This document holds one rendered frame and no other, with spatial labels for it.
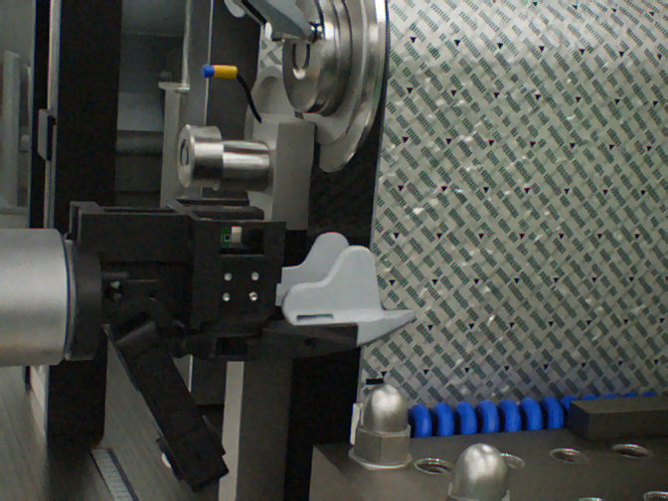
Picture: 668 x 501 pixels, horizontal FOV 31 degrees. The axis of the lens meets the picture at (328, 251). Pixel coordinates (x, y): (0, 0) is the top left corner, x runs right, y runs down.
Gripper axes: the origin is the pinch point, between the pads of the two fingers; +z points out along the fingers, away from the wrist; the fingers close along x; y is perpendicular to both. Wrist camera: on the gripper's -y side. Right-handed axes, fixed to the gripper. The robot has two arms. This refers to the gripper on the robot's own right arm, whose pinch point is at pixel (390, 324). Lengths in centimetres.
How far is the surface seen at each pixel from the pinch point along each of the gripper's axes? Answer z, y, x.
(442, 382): 4.0, -3.9, -0.3
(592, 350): 15.0, -2.1, -0.3
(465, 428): 4.0, -5.8, -3.6
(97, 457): -12.3, -18.9, 27.6
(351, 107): -3.2, 13.2, 1.5
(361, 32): -3.2, 17.7, 0.9
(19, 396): -17, -19, 44
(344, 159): -3.0, 9.9, 2.4
